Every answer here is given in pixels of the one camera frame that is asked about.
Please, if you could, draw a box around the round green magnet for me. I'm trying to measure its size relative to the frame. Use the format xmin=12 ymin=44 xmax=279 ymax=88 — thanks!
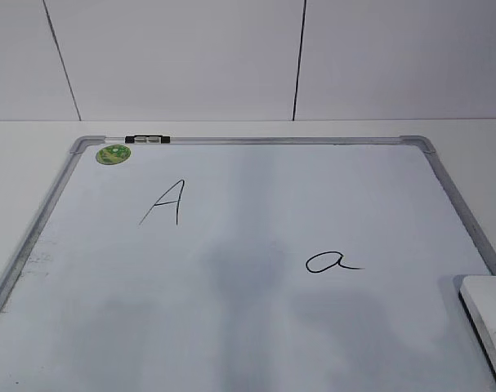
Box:
xmin=96 ymin=145 xmax=132 ymax=166

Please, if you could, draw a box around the white whiteboard eraser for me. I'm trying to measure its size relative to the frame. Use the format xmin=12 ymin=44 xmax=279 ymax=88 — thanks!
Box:
xmin=459 ymin=275 xmax=496 ymax=375

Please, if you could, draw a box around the white whiteboard with grey frame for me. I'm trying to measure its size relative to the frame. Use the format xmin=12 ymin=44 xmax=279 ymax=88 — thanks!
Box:
xmin=0 ymin=136 xmax=496 ymax=391

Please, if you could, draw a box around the black and silver board clip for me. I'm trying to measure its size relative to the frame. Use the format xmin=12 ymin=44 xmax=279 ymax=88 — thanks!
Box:
xmin=125 ymin=135 xmax=171 ymax=145

